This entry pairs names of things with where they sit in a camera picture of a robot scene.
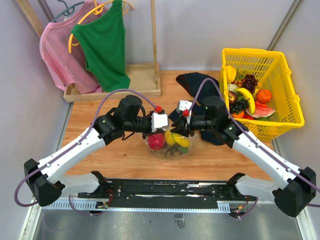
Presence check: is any green tank top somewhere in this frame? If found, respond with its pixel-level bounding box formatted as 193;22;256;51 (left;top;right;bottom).
70;0;131;92

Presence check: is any orange fruit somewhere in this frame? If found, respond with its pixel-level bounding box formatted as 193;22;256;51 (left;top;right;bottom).
255;89;273;104

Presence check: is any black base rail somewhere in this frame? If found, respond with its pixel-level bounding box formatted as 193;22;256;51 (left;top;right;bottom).
77;178;256;211

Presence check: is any green lime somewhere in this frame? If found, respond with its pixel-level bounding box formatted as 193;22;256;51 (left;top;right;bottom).
255;117;272;122

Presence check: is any pink shirt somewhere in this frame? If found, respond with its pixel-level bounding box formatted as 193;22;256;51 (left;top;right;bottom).
39;0;103;94

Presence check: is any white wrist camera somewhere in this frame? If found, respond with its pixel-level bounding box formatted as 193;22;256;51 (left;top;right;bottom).
176;100;193;113
151;112;169;132

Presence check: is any clear zip top bag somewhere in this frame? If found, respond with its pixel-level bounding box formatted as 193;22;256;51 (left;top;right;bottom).
144;129;194;160

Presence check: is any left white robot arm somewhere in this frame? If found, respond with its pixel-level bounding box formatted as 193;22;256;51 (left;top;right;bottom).
24;95;169;207

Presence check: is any yellow plastic basket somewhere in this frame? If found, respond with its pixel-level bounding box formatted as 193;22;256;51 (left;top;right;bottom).
219;48;305;141

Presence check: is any wooden clothes rack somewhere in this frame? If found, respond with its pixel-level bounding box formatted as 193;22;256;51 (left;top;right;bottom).
17;0;162;103

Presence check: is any red apple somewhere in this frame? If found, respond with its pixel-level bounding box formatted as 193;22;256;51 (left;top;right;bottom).
147;133;166;151

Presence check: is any brown longan fruit bunch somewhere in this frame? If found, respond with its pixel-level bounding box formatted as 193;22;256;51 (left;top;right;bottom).
160;146;189;159

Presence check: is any yellow banana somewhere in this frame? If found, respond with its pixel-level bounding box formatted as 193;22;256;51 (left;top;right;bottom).
235;87;256;114
164;130;191;148

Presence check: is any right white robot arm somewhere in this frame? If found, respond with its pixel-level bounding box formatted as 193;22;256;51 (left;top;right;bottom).
172;96;319;217

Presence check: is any dark navy cloth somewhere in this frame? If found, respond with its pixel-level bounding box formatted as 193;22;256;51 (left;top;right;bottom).
168;72;227;146

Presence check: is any watermelon slice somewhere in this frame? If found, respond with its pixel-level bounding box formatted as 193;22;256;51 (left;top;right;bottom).
246;104;275;118

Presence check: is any dark purple grape bunch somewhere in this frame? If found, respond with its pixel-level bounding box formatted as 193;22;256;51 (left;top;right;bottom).
242;74;258;94

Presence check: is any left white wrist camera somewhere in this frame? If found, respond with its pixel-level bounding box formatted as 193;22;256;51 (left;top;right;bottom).
151;112;169;132

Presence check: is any yellow clothes hanger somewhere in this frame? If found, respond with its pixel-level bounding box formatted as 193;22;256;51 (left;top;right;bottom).
68;0;135;54

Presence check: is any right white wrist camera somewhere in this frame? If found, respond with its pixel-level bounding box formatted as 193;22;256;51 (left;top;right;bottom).
176;100;193;113

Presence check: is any black grape bunch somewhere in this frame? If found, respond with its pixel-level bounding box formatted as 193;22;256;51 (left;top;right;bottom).
229;97;250;114

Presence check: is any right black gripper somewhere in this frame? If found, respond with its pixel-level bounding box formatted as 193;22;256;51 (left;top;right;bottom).
170;112;216;137

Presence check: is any grey clothes hanger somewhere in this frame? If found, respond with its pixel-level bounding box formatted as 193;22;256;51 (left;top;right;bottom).
51;0;85;23

